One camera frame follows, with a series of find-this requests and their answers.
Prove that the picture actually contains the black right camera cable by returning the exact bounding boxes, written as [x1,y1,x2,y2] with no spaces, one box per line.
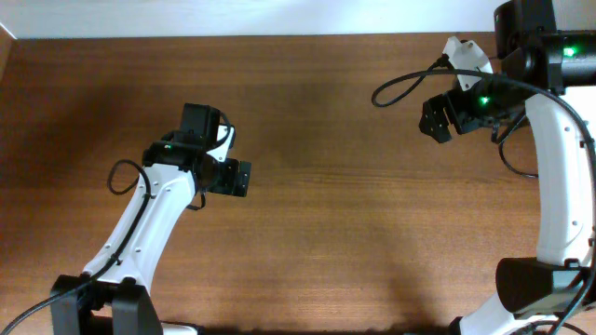
[371,54,596,335]

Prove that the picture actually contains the black camera cable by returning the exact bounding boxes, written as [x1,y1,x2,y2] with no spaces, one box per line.
[371,54,596,335]
[0,111,237,335]

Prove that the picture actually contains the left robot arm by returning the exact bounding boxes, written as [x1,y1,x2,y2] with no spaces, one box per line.
[50,103,251,334]

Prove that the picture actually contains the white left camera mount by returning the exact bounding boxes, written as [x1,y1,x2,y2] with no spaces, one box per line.
[207,125,236,162]

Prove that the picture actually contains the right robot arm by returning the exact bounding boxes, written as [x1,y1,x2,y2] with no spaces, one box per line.
[419,1,595,334]

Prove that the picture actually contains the black left camera cable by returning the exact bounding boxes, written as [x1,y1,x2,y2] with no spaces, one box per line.
[0,111,237,335]

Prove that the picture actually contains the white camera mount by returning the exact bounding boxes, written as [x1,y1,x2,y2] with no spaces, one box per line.
[207,125,236,162]
[440,36,494,74]

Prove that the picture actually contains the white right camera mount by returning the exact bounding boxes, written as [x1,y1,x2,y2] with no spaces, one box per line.
[440,36,494,74]

